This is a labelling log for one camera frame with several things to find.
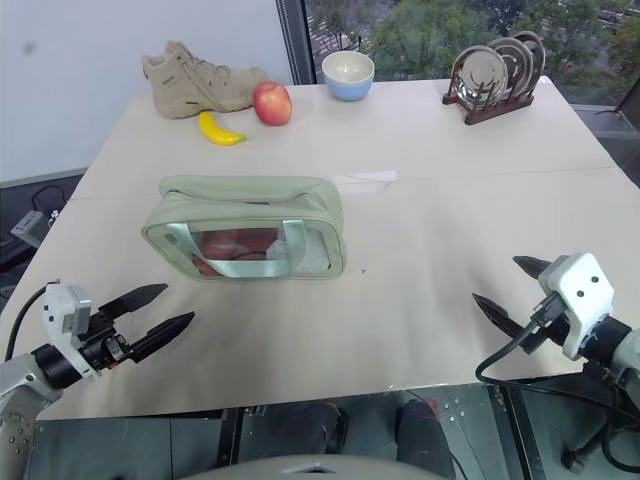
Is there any green transparent toiletry bag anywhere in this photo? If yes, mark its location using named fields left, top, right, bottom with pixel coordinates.
left=140, top=174, right=348, bottom=284

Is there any dark window frame post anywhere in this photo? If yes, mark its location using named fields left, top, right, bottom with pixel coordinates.
left=275, top=0, right=317, bottom=86

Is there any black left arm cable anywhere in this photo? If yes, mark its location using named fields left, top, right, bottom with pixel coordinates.
left=3, top=285, right=50, bottom=362

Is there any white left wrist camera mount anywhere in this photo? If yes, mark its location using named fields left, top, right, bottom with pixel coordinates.
left=41, top=282, right=99, bottom=380

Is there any yellow banana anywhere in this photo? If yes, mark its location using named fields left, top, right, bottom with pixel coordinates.
left=198, top=110, right=249, bottom=148

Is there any black object at window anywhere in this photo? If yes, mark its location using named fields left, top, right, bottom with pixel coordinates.
left=613, top=74, right=640, bottom=132

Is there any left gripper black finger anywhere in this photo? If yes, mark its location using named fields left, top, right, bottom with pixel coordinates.
left=132, top=311, right=196, bottom=363
left=97, top=283, right=169, bottom=322

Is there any small grey box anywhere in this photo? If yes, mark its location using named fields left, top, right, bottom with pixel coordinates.
left=11, top=210, right=45, bottom=237

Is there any dark wooden plate rack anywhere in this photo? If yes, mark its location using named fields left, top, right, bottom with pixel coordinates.
left=441, top=74, right=536, bottom=126

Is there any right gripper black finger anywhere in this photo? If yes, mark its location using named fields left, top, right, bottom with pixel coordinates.
left=512, top=255, right=551, bottom=282
left=471, top=293, right=532, bottom=347

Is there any large silver metal plate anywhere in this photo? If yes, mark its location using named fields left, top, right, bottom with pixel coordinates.
left=451, top=44, right=510, bottom=110

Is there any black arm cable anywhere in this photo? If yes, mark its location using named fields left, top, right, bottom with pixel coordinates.
left=3, top=285, right=50, bottom=362
left=474, top=293, right=640, bottom=416

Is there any blue and cream bowl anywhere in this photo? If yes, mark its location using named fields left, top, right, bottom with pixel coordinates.
left=321, top=50, right=376, bottom=102

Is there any dark rimmed metal plate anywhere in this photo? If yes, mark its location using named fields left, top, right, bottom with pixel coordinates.
left=487, top=37, right=527, bottom=97
left=529, top=34, right=547, bottom=77
left=512, top=30, right=541, bottom=92

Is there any red apple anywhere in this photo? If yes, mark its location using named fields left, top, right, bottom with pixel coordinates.
left=252, top=80, right=293, bottom=127

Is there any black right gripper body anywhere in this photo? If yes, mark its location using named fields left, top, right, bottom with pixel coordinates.
left=519, top=293, right=572, bottom=356

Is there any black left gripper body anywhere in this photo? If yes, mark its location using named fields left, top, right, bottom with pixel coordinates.
left=78, top=303, right=147, bottom=372

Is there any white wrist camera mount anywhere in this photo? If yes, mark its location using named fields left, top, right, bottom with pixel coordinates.
left=41, top=282, right=99, bottom=380
left=536, top=252, right=616, bottom=360

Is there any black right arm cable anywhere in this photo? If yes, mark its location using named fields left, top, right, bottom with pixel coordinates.
left=474, top=293, right=640, bottom=416

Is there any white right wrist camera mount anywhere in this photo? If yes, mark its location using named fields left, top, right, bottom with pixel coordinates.
left=536, top=252, right=616, bottom=360

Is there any tan suede boot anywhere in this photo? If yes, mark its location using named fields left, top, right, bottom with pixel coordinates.
left=140, top=41, right=270, bottom=120

